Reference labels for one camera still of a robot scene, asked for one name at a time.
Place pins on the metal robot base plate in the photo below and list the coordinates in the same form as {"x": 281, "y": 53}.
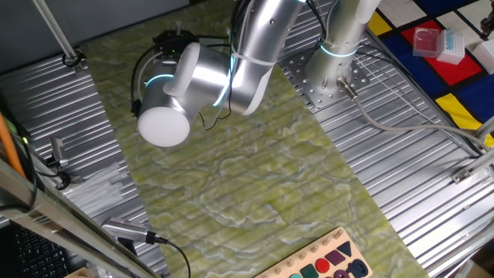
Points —
{"x": 308, "y": 92}

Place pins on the aluminium pole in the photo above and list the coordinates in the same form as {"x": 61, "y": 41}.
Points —
{"x": 54, "y": 29}

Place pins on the cardboard box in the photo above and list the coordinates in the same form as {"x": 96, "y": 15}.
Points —
{"x": 478, "y": 270}
{"x": 79, "y": 274}

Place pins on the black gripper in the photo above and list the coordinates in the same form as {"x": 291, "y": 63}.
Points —
{"x": 173, "y": 42}

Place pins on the black pole clamp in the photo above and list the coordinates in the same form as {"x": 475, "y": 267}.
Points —
{"x": 73, "y": 60}

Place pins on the green marble pattern mat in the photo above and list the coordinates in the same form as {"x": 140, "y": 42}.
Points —
{"x": 251, "y": 185}

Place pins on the wooden shape puzzle board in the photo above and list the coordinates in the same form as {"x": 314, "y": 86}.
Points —
{"x": 278, "y": 268}

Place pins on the black camera stand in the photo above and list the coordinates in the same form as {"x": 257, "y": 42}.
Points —
{"x": 127, "y": 247}

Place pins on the green square puzzle piece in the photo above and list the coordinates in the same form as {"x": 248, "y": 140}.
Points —
{"x": 308, "y": 272}

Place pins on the colourful chequered cloth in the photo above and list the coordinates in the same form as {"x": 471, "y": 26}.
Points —
{"x": 413, "y": 69}

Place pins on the white plastic box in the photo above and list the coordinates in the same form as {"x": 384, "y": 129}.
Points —
{"x": 485, "y": 56}

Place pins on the navy triangle puzzle piece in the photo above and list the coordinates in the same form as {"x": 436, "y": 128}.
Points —
{"x": 345, "y": 248}

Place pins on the ribbed silver depth camera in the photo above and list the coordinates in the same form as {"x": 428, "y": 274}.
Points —
{"x": 123, "y": 229}

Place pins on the aluminium frame bar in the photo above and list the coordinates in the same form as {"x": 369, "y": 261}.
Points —
{"x": 58, "y": 222}

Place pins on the blue puzzle piece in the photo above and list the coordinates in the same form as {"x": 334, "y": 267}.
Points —
{"x": 361, "y": 270}

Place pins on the red round puzzle piece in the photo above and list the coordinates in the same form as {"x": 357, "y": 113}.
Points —
{"x": 322, "y": 265}

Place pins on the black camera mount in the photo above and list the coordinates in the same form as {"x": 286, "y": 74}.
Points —
{"x": 63, "y": 180}

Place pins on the white pipette tip rack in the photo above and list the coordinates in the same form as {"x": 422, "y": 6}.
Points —
{"x": 451, "y": 47}

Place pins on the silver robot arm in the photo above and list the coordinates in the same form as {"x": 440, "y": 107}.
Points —
{"x": 216, "y": 77}

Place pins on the purple puzzle piece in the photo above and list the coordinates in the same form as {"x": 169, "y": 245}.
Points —
{"x": 335, "y": 257}

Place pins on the clear pink plastic box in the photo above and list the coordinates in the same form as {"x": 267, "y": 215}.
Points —
{"x": 425, "y": 42}

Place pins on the aluminium extrusion with bracket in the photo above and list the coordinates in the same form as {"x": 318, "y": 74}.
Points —
{"x": 474, "y": 166}

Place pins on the black keyboard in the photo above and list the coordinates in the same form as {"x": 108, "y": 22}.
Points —
{"x": 38, "y": 256}

